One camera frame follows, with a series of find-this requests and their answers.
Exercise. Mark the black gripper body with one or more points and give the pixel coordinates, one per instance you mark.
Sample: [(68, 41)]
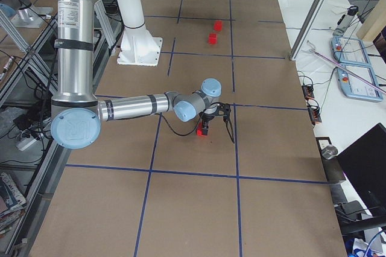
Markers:
[(208, 117)]

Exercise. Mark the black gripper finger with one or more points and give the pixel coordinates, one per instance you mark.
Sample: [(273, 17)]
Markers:
[(229, 128), (205, 126)]

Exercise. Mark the red block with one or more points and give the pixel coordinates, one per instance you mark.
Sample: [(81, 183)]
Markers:
[(218, 25), (199, 132), (212, 38)]

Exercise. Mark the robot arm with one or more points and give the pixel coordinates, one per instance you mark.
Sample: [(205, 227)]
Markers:
[(76, 112)]

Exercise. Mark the orange black connector block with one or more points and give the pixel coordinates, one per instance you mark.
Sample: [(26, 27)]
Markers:
[(313, 106)]

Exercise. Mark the white pillar with base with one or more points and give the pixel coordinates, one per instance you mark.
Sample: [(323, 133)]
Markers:
[(138, 46)]

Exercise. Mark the small metal cup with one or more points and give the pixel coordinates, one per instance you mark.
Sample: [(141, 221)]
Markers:
[(329, 152)]

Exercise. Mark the upper teach pendant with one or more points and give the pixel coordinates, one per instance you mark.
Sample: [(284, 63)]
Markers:
[(349, 50)]

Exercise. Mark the teach pendant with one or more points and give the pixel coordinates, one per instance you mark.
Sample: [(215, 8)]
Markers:
[(358, 82), (349, 50)]

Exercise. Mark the lower teach pendant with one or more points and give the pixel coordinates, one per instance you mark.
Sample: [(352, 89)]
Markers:
[(358, 82)]

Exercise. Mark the black laptop monitor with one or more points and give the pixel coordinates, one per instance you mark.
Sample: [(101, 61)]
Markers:
[(363, 163)]

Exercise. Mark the white power strip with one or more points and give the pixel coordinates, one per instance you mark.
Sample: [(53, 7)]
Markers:
[(25, 143)]

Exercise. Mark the aluminium frame post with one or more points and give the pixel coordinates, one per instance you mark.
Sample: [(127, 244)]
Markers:
[(306, 28)]

